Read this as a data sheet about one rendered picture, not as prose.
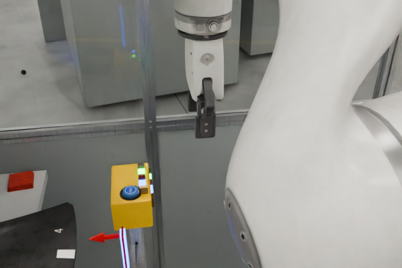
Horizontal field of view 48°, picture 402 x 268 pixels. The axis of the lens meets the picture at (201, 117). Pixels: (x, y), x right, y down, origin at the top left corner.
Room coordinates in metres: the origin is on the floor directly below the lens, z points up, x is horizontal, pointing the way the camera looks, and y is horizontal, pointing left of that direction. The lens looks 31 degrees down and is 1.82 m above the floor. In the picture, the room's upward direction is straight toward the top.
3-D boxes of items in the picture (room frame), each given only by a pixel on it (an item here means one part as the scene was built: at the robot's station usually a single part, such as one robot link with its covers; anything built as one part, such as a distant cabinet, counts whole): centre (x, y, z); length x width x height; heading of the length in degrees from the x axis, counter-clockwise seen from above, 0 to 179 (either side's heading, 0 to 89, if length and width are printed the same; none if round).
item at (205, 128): (0.60, -0.01, 1.45); 0.03 x 0.03 x 0.07; 9
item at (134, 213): (0.92, 0.18, 1.02); 0.16 x 0.10 x 0.11; 9
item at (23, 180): (1.17, 0.60, 0.87); 0.08 x 0.08 x 0.02; 15
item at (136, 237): (0.92, 0.18, 0.92); 0.03 x 0.03 x 0.12; 9
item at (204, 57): (0.65, 0.00, 1.54); 0.10 x 0.07 x 0.11; 9
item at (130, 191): (0.87, 0.18, 1.08); 0.04 x 0.04 x 0.02
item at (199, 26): (0.65, 0.00, 1.60); 0.09 x 0.08 x 0.03; 9
